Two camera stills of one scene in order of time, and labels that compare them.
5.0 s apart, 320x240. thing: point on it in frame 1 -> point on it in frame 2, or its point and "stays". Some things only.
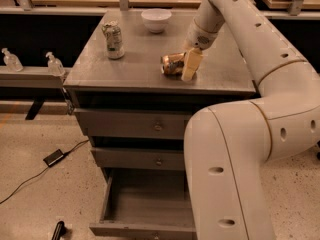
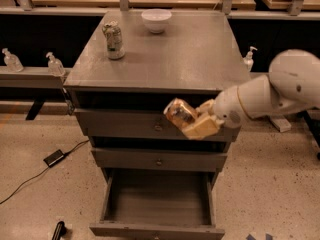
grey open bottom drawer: [145, 205] stays
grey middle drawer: [139, 158] stays
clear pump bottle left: [55, 65] stays
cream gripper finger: [192, 60] -> [203, 129]
